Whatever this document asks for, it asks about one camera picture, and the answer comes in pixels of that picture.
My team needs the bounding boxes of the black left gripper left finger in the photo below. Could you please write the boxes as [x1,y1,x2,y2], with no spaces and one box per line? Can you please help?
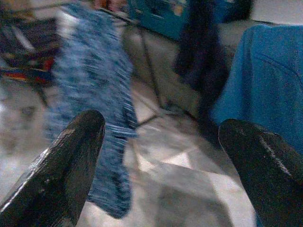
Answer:
[0,110,106,227]

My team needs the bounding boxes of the dark navy garment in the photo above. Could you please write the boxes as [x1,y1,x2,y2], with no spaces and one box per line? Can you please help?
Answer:
[174,0,229,119]

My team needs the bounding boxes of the black metal drying rack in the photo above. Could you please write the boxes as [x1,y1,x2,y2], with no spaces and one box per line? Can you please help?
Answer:
[132,23,197,126]

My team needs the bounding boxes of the blue plaid shirt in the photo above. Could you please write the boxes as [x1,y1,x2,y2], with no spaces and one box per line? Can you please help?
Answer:
[45,2,139,219]

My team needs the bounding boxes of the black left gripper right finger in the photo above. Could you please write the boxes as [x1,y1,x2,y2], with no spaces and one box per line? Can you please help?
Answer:
[218,118,303,227]

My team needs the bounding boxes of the light blue t-shirt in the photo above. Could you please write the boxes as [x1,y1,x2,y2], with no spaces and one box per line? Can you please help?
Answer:
[210,23,303,152]

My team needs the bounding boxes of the blue hard suitcase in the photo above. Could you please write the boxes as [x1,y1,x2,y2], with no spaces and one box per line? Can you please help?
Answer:
[127,0,190,40]

